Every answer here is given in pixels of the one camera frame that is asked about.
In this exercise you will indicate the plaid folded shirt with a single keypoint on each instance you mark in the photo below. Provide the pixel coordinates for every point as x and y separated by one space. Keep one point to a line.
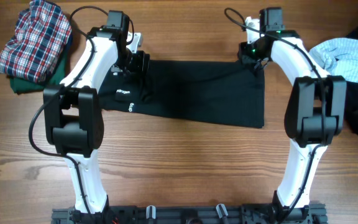
40 34

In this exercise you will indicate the green folded garment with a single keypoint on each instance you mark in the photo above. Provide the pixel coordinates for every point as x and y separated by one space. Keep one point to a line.
21 86

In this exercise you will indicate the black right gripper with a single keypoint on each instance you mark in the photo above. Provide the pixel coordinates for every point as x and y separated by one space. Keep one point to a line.
243 54

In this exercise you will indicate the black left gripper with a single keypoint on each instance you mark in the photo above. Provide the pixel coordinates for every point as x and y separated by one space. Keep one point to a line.
142 65

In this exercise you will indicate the light blue striped shirt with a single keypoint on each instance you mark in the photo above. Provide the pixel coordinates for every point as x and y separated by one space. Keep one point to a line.
338 56

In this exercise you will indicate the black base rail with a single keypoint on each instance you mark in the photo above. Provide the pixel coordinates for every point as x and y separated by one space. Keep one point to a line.
246 213

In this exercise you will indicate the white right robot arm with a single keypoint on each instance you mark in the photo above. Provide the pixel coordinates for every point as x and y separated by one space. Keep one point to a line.
315 109

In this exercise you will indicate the black t-shirt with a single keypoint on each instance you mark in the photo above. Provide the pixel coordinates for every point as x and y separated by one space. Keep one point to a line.
230 93

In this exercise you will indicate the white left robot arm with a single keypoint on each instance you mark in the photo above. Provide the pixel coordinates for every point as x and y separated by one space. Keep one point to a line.
73 116

